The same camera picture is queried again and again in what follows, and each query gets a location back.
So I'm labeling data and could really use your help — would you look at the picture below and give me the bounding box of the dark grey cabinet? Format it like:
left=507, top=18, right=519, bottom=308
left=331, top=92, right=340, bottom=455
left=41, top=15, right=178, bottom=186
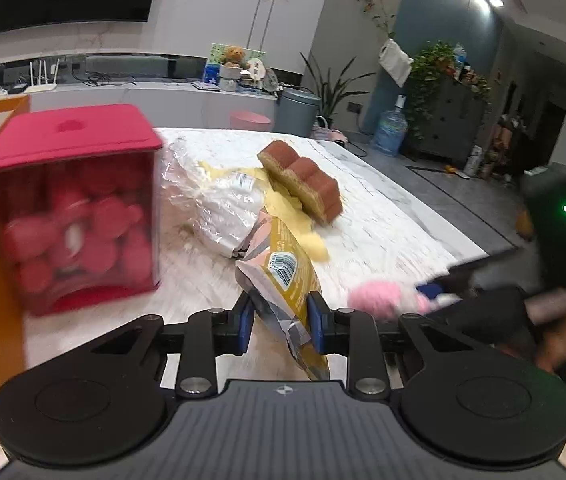
left=415, top=77, right=488, bottom=168

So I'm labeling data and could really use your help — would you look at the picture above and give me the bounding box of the pink round stool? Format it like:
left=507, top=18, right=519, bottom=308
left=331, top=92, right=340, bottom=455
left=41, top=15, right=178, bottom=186
left=229, top=110, right=272, bottom=132

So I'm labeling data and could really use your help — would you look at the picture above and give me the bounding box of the hanging ivy plant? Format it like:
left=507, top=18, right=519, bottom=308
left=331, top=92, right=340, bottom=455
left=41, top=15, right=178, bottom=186
left=343, top=0, right=398, bottom=41

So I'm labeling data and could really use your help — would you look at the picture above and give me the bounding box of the brown teddy bear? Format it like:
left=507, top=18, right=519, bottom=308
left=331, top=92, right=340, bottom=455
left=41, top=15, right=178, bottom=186
left=223, top=46, right=248, bottom=69

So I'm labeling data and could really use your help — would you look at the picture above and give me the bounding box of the clear plastic bag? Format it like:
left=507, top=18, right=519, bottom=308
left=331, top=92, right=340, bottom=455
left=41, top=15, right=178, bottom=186
left=155, top=136, right=270, bottom=259

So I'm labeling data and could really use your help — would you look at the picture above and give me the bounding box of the spiky floor plant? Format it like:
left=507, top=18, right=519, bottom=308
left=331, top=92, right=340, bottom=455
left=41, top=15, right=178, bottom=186
left=299, top=51, right=376, bottom=131

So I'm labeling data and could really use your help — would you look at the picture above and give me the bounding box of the red plastic container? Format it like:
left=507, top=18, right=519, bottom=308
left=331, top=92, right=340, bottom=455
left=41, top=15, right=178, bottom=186
left=0, top=104, right=164, bottom=317

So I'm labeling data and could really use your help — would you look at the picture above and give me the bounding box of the blue water jug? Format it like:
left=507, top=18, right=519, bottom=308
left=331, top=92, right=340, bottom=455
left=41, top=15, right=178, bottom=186
left=370, top=94, right=410, bottom=157

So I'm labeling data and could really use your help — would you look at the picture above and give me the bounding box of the white router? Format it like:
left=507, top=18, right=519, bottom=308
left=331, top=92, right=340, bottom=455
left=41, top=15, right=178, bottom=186
left=25, top=59, right=61, bottom=94

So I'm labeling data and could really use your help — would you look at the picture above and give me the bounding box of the white hanging bag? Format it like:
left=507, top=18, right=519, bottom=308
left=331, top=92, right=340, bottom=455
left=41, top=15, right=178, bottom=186
left=378, top=38, right=414, bottom=87

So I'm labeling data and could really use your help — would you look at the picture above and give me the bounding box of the bushy green plant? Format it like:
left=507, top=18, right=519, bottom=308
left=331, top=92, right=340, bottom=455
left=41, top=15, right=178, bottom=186
left=405, top=41, right=491, bottom=138

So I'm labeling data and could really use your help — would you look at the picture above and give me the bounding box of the brown sponge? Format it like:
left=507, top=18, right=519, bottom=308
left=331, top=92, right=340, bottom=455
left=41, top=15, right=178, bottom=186
left=257, top=141, right=344, bottom=225

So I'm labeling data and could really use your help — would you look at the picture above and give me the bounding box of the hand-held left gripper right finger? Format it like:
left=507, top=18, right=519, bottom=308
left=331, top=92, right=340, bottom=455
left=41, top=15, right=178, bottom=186
left=307, top=290, right=470, bottom=396

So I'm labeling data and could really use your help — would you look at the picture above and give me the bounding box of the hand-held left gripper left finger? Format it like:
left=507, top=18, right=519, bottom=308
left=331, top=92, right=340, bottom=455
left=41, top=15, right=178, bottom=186
left=90, top=292, right=256, bottom=396

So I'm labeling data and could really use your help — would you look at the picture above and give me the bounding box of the pink fluffy ball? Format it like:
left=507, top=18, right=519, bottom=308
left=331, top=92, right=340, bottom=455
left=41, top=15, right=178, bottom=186
left=347, top=280, right=456, bottom=321

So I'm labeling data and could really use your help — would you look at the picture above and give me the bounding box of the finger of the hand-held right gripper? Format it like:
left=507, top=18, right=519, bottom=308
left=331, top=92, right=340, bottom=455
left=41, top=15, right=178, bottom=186
left=415, top=247, right=520, bottom=301
left=433, top=284, right=544, bottom=348

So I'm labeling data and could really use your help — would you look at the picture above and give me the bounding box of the grey trash bin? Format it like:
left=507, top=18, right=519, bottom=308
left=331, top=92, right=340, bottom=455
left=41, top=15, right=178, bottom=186
left=274, top=87, right=322, bottom=138

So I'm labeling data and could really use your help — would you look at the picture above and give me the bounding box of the white marble TV console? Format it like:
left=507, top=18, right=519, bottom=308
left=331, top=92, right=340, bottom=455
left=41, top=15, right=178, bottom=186
left=0, top=52, right=284, bottom=133

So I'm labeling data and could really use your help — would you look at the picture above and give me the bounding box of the yellow snack packet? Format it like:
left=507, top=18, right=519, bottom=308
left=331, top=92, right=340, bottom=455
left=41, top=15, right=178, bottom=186
left=235, top=210, right=332, bottom=382

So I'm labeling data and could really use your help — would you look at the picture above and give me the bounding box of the green picture card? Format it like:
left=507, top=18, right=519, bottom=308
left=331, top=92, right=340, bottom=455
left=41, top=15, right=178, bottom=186
left=205, top=42, right=268, bottom=92

